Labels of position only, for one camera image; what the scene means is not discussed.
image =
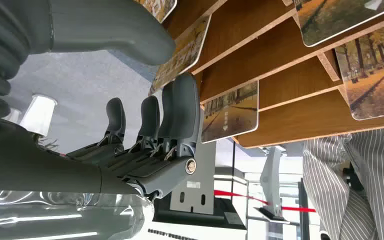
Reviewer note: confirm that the black stand base plate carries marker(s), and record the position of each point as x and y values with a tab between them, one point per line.
225	215

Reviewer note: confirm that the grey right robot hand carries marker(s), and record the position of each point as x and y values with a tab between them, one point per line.
46	165

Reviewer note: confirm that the stepped wooden card rack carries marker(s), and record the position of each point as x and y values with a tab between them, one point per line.
294	112

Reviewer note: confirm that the thin black pole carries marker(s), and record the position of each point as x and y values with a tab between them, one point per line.
233	169

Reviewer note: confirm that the grey metal stand post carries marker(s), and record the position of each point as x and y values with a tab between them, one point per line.
195	195
272	179

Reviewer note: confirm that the red barrier belt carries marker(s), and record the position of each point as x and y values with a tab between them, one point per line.
238	195

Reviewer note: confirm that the person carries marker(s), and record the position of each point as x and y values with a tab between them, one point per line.
371	185

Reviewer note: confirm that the autumn park picture card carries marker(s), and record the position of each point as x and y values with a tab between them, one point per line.
185	54
159	8
331	20
231	116
374	79

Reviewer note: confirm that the white cone lamp shade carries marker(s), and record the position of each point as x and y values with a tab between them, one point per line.
39	114
13	115

